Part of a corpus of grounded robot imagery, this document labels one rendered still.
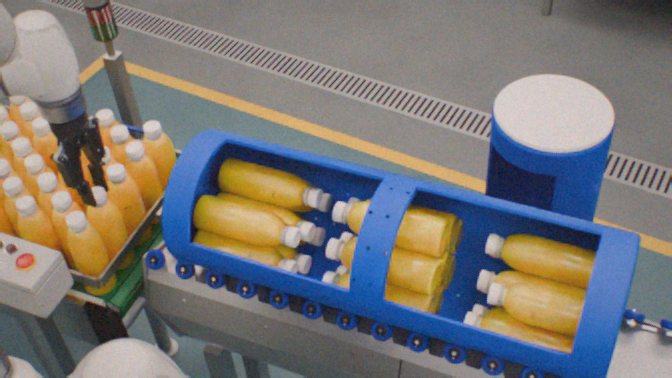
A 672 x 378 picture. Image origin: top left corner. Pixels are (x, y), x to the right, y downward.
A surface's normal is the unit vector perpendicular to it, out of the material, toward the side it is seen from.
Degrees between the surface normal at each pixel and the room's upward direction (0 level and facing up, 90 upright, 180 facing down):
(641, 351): 0
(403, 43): 0
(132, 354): 3
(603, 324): 50
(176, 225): 68
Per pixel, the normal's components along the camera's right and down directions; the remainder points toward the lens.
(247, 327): -0.39, 0.40
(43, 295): 0.92, 0.24
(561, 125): -0.06, -0.70
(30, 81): 0.16, 0.72
